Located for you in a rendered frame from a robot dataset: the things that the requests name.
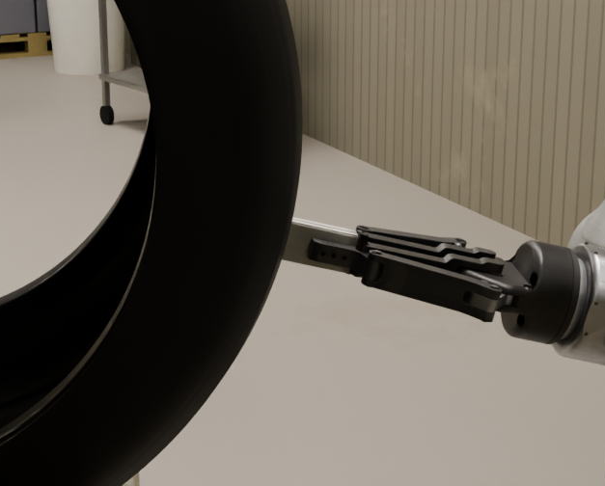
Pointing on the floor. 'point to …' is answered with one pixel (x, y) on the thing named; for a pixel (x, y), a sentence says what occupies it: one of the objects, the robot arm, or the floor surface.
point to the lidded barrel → (85, 37)
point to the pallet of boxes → (13, 28)
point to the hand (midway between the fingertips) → (307, 242)
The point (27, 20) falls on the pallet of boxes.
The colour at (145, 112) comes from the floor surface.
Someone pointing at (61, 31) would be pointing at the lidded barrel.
